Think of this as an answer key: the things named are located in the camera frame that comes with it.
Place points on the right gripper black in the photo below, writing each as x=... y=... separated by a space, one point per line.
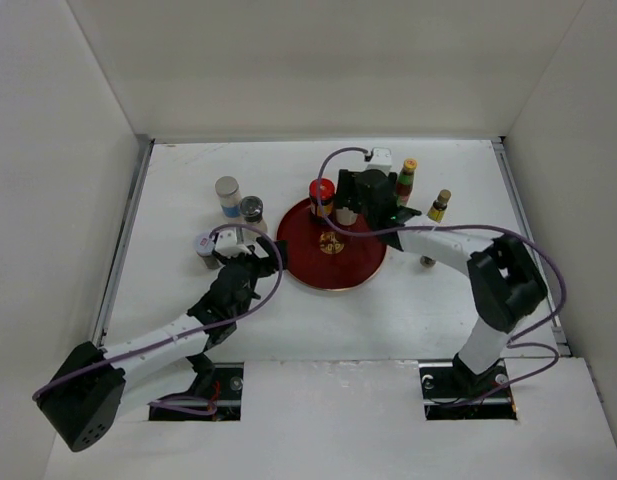
x=347 y=183

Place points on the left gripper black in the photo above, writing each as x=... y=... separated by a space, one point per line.
x=264 y=266

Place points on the red lid sauce jar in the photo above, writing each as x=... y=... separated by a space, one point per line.
x=321 y=194

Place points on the white bottle black cap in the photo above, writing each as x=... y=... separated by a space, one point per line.
x=345 y=217

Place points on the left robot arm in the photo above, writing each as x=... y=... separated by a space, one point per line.
x=166 y=369

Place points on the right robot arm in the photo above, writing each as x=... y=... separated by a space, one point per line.
x=505 y=282

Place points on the red round tray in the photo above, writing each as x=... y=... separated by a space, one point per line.
x=321 y=258

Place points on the red sauce bottle green label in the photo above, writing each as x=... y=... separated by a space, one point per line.
x=405 y=181

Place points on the white lid spice jar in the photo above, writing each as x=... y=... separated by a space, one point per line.
x=204 y=248

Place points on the silver lid blue label jar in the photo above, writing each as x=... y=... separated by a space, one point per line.
x=228 y=193

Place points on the small yellow label bottle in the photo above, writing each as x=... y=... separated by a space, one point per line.
x=439 y=206

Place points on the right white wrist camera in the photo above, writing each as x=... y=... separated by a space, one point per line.
x=379 y=159

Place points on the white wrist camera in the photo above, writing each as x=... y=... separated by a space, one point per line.
x=379 y=159
x=230 y=243

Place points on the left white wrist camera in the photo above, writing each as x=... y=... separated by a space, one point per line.
x=230 y=243

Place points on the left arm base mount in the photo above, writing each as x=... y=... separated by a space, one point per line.
x=214 y=394

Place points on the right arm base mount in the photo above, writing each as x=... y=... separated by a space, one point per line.
x=445 y=399

